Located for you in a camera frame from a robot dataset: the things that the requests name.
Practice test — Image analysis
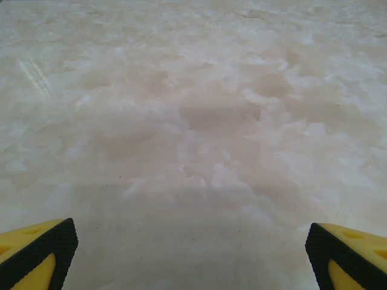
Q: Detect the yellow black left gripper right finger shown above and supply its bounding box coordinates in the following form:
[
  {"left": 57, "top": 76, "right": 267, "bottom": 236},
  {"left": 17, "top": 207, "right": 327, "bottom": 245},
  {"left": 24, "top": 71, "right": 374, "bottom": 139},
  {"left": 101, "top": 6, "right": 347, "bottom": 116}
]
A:
[{"left": 304, "top": 222, "right": 387, "bottom": 290}]

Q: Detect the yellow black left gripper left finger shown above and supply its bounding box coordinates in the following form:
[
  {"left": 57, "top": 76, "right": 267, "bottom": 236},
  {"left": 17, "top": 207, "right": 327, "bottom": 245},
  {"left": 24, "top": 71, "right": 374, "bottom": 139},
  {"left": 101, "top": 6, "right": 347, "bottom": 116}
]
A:
[{"left": 0, "top": 217, "right": 80, "bottom": 290}]

